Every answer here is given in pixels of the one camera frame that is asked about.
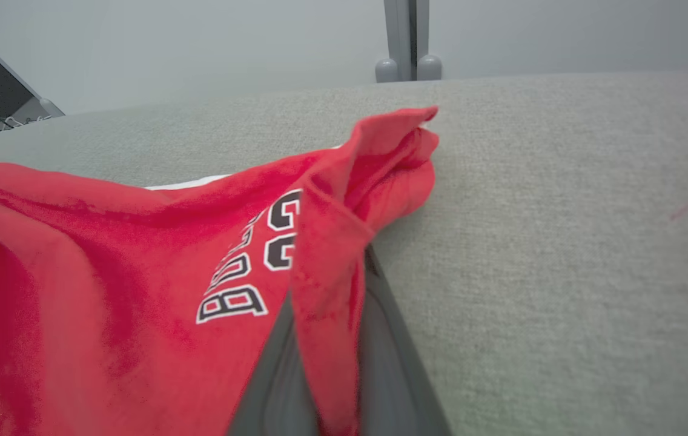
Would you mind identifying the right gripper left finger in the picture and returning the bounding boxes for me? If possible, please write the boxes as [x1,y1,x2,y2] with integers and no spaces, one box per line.
[228,292,320,436]

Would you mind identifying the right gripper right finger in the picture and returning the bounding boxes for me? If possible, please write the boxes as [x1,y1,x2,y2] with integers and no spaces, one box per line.
[359,245,452,436]

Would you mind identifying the red Bulls jersey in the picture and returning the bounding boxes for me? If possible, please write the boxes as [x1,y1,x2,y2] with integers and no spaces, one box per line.
[0,106,440,436]

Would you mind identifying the grey fabric sofa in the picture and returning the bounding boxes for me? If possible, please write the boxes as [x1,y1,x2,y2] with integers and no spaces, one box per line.
[0,70,688,436]

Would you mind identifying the grey cylindrical post cap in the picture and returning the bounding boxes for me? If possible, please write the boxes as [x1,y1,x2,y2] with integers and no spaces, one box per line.
[417,54,443,81]
[374,58,400,83]

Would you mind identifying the grey partition post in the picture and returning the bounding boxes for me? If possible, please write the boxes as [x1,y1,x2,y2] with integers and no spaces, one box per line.
[383,0,431,81]

